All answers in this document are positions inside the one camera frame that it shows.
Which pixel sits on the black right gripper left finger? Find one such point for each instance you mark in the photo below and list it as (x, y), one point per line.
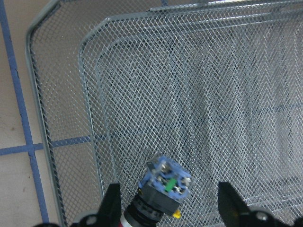
(109, 212)

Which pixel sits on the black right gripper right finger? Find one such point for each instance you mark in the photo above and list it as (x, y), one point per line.
(236, 213)

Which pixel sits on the wire mesh shelf basket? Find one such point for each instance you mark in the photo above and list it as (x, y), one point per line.
(216, 86)

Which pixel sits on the red emergency stop button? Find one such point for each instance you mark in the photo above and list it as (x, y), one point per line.
(163, 188)

